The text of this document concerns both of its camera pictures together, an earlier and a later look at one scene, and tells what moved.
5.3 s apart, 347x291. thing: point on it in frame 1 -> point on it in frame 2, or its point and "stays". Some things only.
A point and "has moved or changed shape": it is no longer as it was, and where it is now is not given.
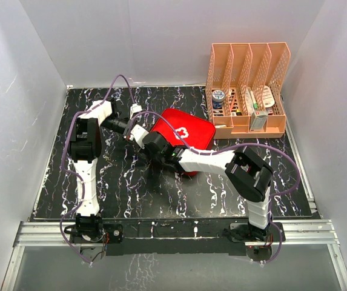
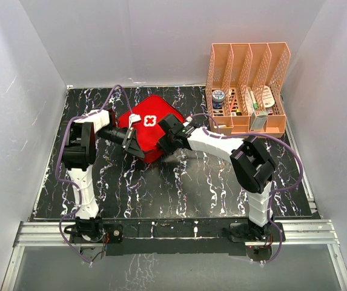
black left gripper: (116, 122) -> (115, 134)
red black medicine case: (197, 126) has moved or changed shape
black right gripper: (145, 148) -> (165, 148)
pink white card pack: (267, 97) stays
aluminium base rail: (54, 234) stays
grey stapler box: (258, 121) stays
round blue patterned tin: (218, 96) stays
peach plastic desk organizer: (245, 90) stays
